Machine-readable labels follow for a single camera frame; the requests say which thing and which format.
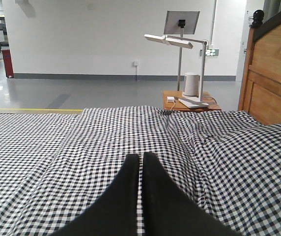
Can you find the wooden headboard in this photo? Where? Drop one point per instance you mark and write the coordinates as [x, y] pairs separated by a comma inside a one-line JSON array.
[[260, 94]]

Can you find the white desk lamp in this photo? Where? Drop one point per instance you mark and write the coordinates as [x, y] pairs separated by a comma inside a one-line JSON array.
[[189, 101]]

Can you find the white charger adapter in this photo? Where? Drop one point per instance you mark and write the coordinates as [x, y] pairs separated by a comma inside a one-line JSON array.
[[170, 99]]

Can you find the wooden bedside table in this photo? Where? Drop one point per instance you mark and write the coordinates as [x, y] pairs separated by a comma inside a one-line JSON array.
[[178, 106]]

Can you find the tablet on floor stand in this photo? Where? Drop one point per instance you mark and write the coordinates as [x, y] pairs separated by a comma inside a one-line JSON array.
[[179, 23]]

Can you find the black white checkered bedsheet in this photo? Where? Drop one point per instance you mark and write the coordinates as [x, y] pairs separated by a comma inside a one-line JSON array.
[[54, 166]]

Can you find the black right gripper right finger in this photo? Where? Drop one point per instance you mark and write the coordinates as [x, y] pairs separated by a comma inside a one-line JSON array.
[[167, 211]]

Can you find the white cylindrical speaker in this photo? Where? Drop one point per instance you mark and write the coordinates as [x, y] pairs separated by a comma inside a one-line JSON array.
[[191, 84]]

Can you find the red cabinet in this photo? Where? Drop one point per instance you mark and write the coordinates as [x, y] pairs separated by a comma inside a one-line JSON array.
[[7, 63]]

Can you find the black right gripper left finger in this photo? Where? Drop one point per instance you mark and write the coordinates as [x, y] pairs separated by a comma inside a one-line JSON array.
[[114, 213]]

